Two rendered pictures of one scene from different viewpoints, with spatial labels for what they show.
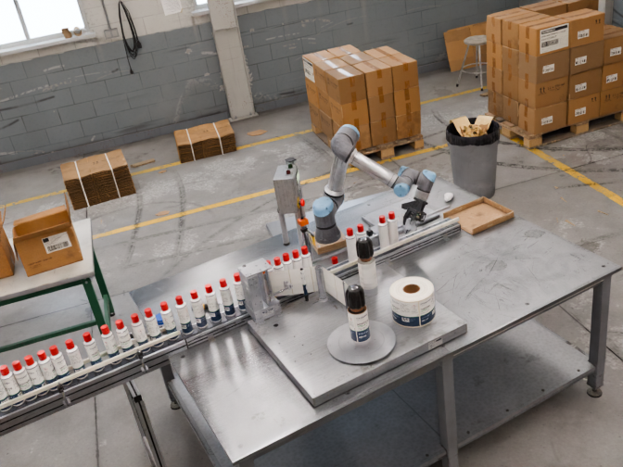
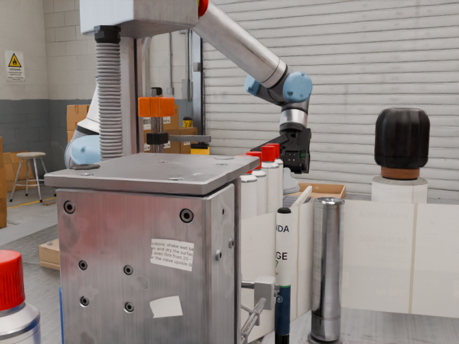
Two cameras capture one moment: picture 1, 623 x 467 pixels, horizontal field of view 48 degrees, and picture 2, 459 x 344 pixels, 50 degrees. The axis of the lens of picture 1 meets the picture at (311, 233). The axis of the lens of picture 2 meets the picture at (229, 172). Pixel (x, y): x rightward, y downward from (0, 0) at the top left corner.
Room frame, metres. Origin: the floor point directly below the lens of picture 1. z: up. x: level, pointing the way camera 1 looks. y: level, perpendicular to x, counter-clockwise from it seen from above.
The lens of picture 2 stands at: (2.58, 0.53, 1.19)
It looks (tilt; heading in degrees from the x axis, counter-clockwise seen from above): 8 degrees down; 311
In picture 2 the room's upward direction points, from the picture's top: straight up
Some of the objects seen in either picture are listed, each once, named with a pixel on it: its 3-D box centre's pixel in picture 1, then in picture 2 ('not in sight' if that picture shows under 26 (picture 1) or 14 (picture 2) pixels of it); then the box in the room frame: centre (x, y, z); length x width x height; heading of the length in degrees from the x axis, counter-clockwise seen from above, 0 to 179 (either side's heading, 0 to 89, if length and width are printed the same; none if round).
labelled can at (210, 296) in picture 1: (212, 302); not in sight; (2.85, 0.53, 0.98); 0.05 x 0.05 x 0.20
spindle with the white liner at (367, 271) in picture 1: (366, 265); (398, 200); (2.89, -0.24, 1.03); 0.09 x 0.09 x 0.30
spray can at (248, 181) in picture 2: (351, 246); (244, 207); (3.18, -0.20, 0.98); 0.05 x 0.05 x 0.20
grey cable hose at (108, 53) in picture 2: (283, 226); (110, 107); (3.14, 0.13, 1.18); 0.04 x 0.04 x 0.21
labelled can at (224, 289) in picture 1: (226, 296); not in sight; (2.88, 0.46, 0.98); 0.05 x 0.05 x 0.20
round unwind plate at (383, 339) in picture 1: (361, 341); not in sight; (2.49, -0.14, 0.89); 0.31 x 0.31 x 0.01
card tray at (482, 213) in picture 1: (477, 215); (305, 195); (3.52, -0.97, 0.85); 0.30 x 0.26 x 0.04; 114
